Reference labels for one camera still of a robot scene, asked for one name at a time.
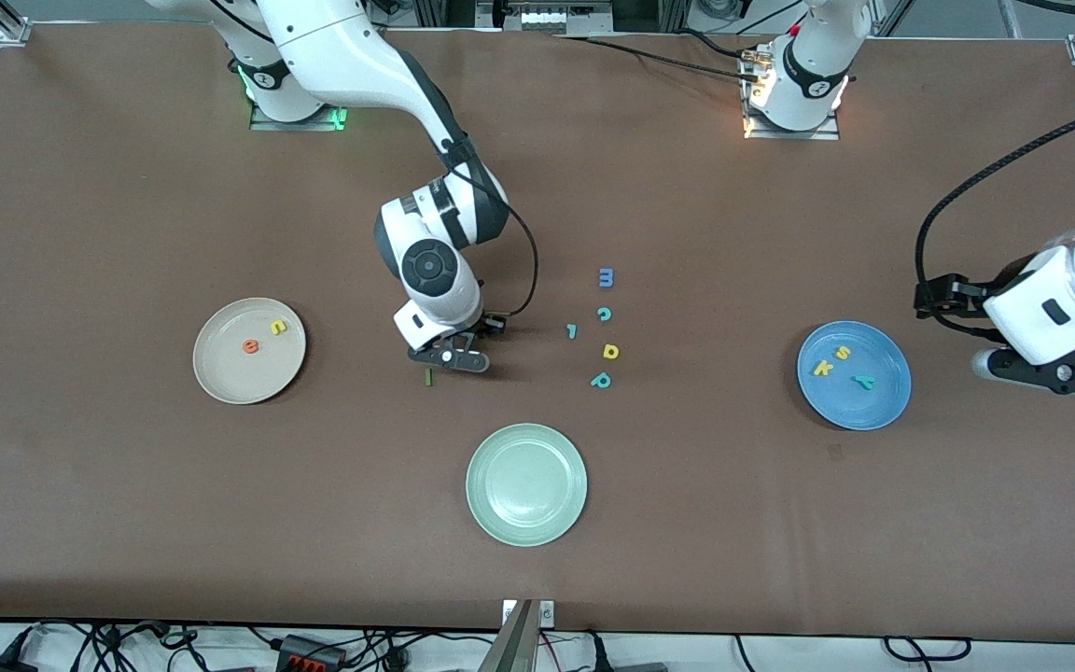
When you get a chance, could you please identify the black cable across table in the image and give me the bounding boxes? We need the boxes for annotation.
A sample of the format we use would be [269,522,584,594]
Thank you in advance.
[551,33,767,85]

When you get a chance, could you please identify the pale green round plate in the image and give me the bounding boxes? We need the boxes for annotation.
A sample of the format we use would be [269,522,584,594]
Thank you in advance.
[465,423,589,548]

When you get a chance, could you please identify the black orange power strip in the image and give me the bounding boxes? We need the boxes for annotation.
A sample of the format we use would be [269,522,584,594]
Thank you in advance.
[276,635,348,669]

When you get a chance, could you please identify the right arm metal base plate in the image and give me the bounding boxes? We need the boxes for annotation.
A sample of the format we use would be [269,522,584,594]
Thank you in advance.
[250,98,350,133]

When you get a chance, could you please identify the beige brown round plate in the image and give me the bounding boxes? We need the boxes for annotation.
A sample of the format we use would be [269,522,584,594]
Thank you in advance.
[192,297,307,406]

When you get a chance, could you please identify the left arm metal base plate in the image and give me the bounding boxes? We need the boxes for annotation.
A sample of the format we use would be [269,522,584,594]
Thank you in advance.
[743,47,843,142]

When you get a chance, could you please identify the blue round plate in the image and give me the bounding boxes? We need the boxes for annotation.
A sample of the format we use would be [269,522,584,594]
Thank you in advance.
[796,320,913,432]

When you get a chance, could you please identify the metal camera post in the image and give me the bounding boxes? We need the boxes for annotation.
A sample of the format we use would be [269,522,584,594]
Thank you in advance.
[477,600,538,672]

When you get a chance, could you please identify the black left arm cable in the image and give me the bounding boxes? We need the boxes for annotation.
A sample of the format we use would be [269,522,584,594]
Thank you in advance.
[914,93,1075,300]

